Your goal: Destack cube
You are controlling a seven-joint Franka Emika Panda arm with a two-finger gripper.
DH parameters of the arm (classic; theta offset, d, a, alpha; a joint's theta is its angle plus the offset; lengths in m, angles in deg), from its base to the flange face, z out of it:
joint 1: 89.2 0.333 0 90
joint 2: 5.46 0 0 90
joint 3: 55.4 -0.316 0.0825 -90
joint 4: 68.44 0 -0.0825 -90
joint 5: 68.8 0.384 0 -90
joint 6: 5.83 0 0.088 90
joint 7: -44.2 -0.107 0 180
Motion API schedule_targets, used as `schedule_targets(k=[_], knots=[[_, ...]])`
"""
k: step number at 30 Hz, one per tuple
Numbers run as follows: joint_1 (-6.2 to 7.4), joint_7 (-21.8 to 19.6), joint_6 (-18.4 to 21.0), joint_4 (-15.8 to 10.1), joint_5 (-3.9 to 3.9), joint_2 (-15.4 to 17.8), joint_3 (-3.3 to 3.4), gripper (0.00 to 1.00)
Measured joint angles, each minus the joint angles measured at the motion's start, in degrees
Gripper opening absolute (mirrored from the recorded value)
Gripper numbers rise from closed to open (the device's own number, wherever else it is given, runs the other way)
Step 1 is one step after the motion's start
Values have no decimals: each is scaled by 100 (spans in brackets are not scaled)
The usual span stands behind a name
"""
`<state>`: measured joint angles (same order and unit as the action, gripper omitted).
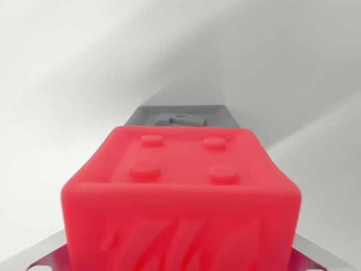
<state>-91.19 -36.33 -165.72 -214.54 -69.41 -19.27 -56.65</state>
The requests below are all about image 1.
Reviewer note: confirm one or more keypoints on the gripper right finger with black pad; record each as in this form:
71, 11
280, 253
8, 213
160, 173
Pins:
307, 254

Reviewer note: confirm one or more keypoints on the grey cube with embossed logo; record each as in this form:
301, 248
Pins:
180, 115

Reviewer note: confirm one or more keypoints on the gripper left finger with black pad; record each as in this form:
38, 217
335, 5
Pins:
53, 254

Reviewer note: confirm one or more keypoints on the red cube with studs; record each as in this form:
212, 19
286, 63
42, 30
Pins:
180, 197

